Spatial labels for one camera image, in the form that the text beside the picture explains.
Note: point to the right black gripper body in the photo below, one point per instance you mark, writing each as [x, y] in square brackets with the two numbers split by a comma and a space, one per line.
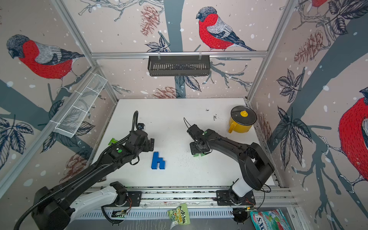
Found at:
[195, 148]

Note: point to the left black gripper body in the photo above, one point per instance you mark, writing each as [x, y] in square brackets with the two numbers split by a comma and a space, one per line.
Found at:
[146, 147]

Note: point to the long green lego brick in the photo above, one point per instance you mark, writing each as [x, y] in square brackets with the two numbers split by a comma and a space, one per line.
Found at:
[199, 154]

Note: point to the long blue lego brick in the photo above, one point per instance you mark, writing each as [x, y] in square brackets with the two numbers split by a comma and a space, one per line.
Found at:
[157, 162]

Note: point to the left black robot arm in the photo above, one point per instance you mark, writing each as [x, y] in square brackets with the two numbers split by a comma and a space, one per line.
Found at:
[52, 208]

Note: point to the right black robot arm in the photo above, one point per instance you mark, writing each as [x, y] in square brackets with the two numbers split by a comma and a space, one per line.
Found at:
[254, 164]

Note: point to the green snack packet on table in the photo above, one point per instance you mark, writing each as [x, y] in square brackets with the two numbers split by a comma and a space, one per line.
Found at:
[112, 142]

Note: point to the yellow pot with glass lid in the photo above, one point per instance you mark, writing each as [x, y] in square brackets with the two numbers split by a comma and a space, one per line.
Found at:
[242, 118]

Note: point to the green snack bag front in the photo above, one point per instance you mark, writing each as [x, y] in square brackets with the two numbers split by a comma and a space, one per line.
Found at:
[179, 216]

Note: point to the colourful wipes pack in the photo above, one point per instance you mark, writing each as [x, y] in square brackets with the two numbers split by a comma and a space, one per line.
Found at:
[269, 220]

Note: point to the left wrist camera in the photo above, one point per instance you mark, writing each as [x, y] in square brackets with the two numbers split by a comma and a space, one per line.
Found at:
[141, 126]

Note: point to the white wire mesh basket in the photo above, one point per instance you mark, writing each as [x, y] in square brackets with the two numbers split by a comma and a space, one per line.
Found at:
[71, 123]

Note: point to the black wire shelf basket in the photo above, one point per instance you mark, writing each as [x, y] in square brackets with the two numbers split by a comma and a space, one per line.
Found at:
[189, 65]

